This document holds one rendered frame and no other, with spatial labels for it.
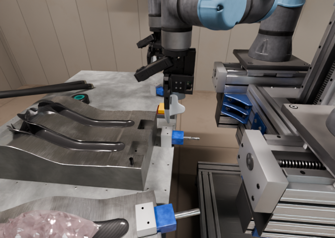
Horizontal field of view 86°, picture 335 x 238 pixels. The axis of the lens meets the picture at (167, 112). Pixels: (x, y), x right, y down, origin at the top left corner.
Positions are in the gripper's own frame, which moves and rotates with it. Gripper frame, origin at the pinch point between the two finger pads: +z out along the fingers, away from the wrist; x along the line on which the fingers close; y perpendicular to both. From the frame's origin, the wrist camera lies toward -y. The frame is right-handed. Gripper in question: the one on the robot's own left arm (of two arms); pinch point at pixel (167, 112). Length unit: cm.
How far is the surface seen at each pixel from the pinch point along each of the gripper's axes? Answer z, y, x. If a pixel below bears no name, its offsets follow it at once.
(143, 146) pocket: 5.7, -6.1, -10.1
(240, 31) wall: 8, 74, 213
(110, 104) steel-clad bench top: 13.2, -29.6, 23.9
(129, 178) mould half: 7.8, -7.8, -19.7
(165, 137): 8.4, -0.4, -2.5
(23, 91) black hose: 4, -63, 16
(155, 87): 8.0, -9.5, 34.8
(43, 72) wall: 75, -220, 209
